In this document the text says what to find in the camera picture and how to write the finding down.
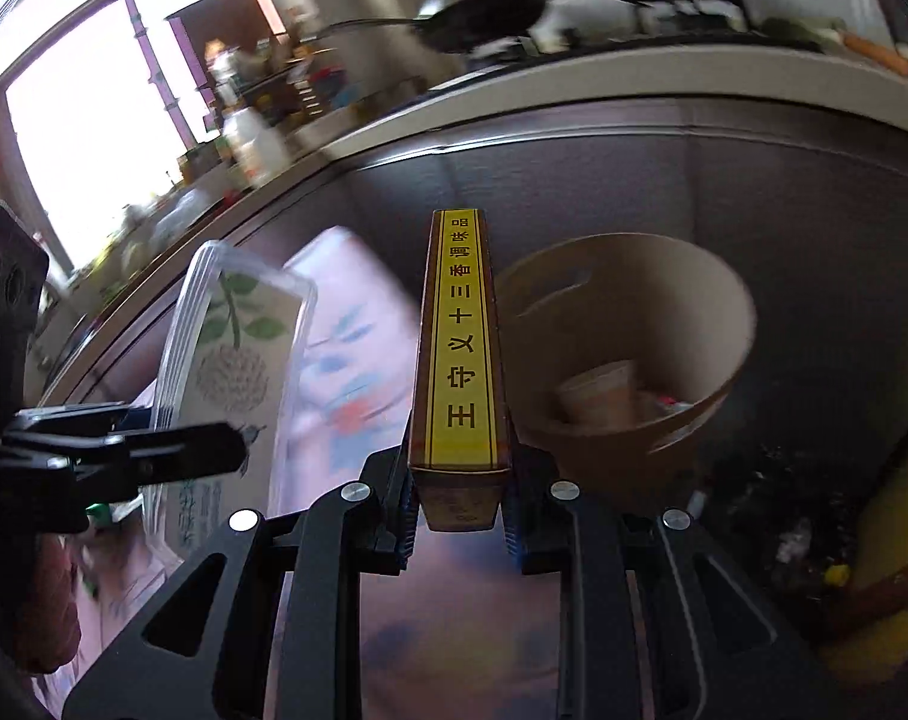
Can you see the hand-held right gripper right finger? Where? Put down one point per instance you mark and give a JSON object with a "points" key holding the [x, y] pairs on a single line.
{"points": [[512, 532]]}

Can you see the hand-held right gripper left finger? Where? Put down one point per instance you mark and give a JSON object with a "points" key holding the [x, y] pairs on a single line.
{"points": [[404, 532]]}

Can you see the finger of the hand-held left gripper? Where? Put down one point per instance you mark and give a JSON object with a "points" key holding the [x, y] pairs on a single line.
{"points": [[184, 451], [87, 415]]}

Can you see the clear plastic leaf-print container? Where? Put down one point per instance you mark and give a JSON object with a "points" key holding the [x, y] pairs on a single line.
{"points": [[236, 330]]}

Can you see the yellow brown spice box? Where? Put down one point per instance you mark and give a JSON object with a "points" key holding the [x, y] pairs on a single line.
{"points": [[458, 352]]}

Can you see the brown paper bin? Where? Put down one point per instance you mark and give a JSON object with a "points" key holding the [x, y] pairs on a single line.
{"points": [[686, 300]]}

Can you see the person's left forearm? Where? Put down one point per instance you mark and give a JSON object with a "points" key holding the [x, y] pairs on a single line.
{"points": [[49, 600]]}

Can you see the pink floral tablecloth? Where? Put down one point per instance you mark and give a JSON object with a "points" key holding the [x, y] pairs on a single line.
{"points": [[349, 390]]}

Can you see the white paper cup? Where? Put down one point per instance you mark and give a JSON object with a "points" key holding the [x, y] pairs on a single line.
{"points": [[600, 390]]}

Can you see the bright window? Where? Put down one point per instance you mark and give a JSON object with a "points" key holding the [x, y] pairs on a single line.
{"points": [[87, 127]]}

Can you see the white plastic bottle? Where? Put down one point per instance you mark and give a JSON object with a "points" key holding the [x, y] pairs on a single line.
{"points": [[255, 150]]}

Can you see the brown wooden shelf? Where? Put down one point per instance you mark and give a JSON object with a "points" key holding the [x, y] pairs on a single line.
{"points": [[229, 37]]}

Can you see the row of condiment jars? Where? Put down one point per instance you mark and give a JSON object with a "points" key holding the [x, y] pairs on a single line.
{"points": [[311, 82]]}

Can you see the dark kitchen counter cabinet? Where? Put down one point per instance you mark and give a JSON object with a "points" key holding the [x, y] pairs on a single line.
{"points": [[649, 180]]}

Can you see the gas stove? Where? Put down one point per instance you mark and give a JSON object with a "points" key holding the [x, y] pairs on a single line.
{"points": [[694, 19]]}

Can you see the wooden rolling pin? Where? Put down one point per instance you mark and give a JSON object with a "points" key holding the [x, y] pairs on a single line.
{"points": [[877, 54]]}

